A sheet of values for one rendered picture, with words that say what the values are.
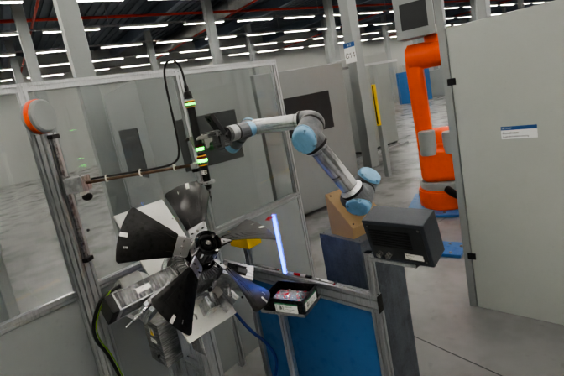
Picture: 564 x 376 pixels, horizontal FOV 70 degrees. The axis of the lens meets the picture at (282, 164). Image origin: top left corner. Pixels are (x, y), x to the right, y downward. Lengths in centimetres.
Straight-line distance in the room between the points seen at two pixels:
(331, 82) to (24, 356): 505
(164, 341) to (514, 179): 227
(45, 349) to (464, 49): 290
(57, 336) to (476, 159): 267
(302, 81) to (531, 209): 372
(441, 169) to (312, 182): 180
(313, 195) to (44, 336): 430
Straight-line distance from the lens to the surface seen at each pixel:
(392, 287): 231
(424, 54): 533
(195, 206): 191
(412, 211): 163
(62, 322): 241
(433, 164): 530
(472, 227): 319
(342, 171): 188
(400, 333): 246
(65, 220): 216
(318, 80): 605
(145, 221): 178
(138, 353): 264
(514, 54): 287
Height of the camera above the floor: 177
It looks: 9 degrees down
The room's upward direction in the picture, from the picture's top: 11 degrees counter-clockwise
